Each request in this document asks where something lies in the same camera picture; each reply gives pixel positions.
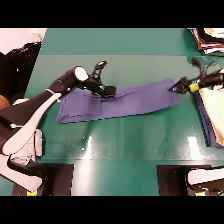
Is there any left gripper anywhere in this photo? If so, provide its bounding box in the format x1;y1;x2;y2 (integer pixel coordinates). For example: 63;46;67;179
86;81;118;99

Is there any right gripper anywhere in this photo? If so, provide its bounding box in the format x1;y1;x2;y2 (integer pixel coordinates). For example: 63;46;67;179
167;76;201;95

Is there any purple shirt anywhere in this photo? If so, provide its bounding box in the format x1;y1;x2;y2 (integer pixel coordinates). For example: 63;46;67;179
55;78;181;125

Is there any purple folded garment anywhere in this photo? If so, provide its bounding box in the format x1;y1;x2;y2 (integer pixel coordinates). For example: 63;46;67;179
194;91;224;149

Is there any cream garment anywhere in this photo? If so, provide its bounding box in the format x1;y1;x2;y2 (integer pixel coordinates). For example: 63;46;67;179
201;87;224;147

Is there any heap of clothes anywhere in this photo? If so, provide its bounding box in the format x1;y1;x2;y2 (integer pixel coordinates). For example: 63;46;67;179
187;27;224;57

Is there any black garment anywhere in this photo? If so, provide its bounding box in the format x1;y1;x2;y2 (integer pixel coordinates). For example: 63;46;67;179
0;41;43;103

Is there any light grey garment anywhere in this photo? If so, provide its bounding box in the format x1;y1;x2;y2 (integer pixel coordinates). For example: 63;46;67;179
12;129;45;167

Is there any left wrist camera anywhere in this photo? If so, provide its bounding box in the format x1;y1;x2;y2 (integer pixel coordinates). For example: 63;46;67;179
90;60;109;85

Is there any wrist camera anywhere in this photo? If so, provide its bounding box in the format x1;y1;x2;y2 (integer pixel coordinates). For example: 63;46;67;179
90;60;109;85
191;56;215;80

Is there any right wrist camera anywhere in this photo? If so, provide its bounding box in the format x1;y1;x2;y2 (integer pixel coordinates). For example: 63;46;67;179
191;56;215;80

